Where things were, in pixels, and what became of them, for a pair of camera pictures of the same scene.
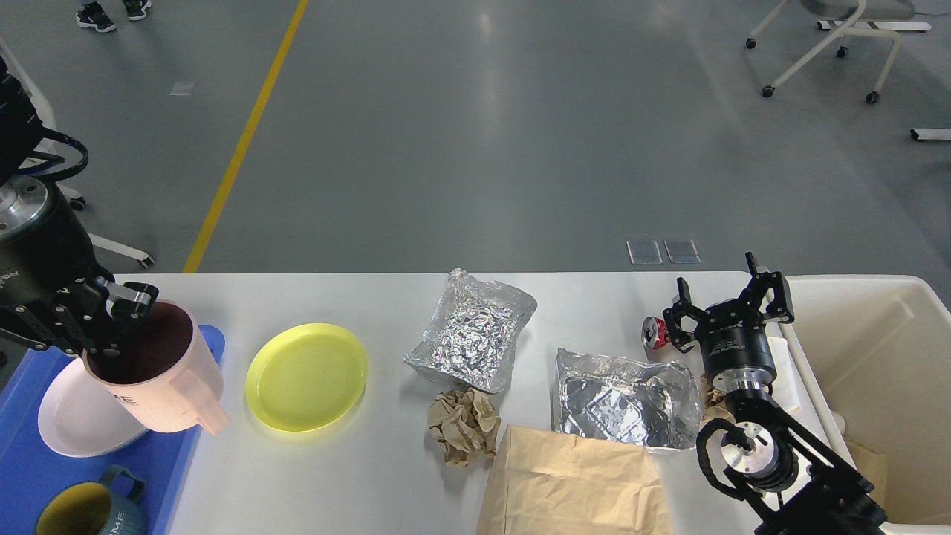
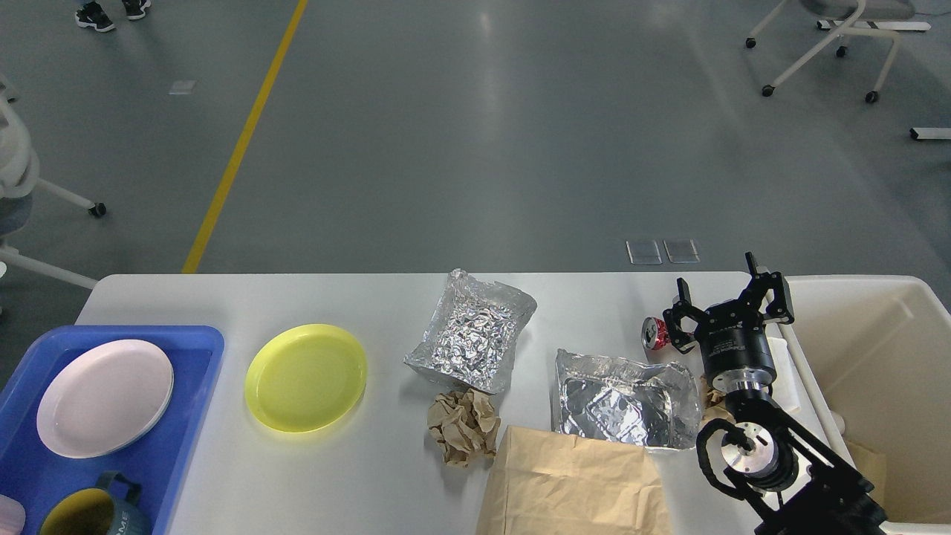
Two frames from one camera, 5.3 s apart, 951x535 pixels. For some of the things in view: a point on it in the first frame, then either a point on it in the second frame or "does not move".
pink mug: [168, 376] -> [13, 516]
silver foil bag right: [657, 405] does not move
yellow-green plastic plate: [307, 376] does not move
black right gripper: [734, 343] does not move
